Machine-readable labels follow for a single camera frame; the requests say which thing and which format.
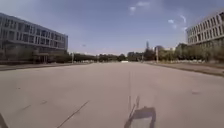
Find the row of trees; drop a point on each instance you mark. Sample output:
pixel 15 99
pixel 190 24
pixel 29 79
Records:
pixel 186 53

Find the pale building with window grid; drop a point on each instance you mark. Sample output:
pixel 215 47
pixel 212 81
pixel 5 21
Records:
pixel 206 31

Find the low raised grass bed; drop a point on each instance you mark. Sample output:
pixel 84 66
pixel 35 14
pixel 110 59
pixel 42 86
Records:
pixel 30 66

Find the pale pole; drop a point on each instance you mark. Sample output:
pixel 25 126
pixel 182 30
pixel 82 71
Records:
pixel 72 57

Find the grey glass-fronted building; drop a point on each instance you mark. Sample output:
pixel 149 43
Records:
pixel 26 36

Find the white pole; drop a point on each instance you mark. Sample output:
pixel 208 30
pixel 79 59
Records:
pixel 157 55

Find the grey concrete slab plaza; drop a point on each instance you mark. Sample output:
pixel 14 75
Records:
pixel 100 90

